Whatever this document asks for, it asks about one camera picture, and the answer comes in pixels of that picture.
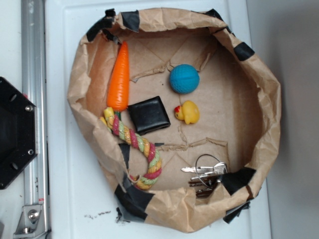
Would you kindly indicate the yellow rubber duck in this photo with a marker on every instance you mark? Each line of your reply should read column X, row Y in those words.
column 188, row 112

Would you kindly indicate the black leather wallet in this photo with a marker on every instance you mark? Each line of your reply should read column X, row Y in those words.
column 149, row 115

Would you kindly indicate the brown paper bag bin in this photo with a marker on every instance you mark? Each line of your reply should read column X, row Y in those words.
column 238, row 97

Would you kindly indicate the blue dimpled ball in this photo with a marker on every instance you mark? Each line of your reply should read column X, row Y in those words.
column 184, row 79

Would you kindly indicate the orange plastic toy carrot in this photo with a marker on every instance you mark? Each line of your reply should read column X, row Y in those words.
column 118, row 91

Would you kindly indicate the multicolour rope toy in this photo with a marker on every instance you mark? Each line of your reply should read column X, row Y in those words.
column 131, row 138

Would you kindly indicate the silver keys on ring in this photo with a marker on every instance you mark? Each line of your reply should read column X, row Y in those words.
column 206, row 178

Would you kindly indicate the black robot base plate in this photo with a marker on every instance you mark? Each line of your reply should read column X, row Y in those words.
column 17, row 132

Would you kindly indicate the metal corner bracket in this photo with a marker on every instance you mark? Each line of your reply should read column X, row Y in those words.
column 31, row 224

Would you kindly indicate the aluminium extrusion rail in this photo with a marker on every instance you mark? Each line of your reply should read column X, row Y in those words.
column 36, row 174

